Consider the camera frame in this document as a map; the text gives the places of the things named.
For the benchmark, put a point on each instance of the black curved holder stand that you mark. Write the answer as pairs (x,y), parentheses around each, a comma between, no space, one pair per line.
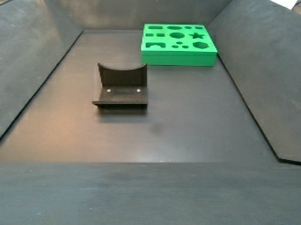
(123,86)

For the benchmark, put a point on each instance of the green shape sorter box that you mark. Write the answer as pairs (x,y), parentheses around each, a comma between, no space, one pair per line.
(181,45)

